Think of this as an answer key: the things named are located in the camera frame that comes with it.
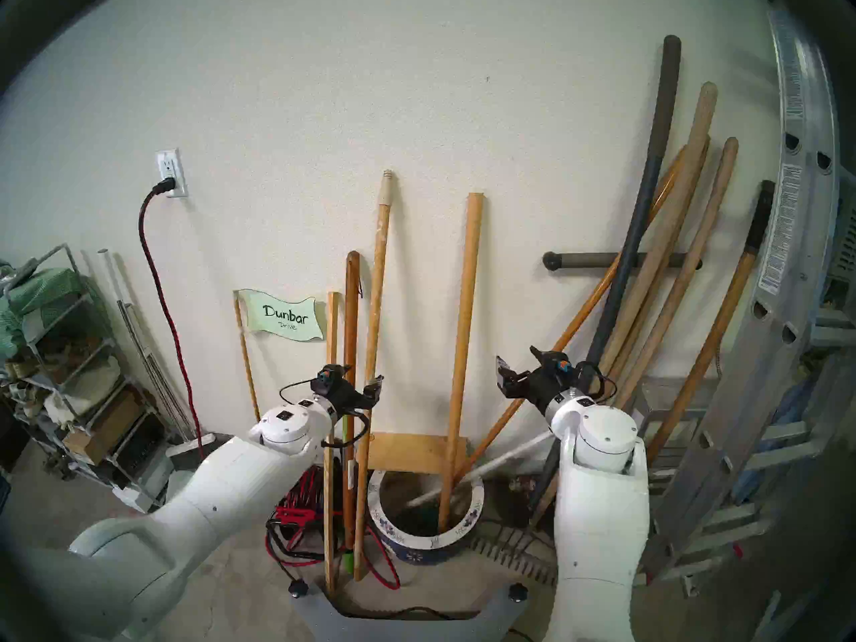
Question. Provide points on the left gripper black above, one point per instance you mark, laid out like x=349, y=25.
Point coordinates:
x=341, y=390

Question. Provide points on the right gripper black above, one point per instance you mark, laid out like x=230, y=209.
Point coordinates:
x=548, y=383

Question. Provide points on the plain light wooden dowel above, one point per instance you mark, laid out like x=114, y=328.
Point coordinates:
x=465, y=299

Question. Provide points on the paint-speckled pole with threaded tip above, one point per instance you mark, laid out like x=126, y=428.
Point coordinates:
x=380, y=259

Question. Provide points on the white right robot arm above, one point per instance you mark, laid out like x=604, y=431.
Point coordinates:
x=602, y=513

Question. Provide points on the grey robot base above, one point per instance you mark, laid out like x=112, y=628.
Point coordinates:
x=401, y=630

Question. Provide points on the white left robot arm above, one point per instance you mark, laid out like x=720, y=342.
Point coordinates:
x=221, y=493

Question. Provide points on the floral ceramic pot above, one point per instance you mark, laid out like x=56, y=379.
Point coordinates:
x=414, y=547

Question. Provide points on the flat light wooden slat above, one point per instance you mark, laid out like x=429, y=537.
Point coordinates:
x=332, y=340

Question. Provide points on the light wooden board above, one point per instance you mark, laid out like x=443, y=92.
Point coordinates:
x=408, y=453

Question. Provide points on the green Dunbar Drive paper flag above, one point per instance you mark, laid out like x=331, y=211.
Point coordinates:
x=281, y=316

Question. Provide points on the grey broom brush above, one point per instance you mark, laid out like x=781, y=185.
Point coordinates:
x=190, y=443

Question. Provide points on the metal rake head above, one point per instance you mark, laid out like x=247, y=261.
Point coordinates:
x=508, y=547

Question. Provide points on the white dustpan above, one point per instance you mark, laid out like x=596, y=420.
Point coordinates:
x=177, y=472

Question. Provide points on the thin metal rod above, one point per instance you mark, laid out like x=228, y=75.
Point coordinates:
x=150, y=366

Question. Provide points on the small white plastic box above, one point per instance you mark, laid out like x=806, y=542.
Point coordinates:
x=140, y=495

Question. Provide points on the brown cardboard box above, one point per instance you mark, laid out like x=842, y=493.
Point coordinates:
x=107, y=423

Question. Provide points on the thin white tube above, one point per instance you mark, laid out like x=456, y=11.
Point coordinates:
x=117, y=286

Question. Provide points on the aluminium ladder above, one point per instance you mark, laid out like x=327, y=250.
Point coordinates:
x=796, y=246

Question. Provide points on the green checked cloth bag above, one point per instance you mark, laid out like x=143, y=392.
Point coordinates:
x=40, y=293

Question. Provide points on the white wall outlet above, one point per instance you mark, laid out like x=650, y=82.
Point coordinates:
x=168, y=166

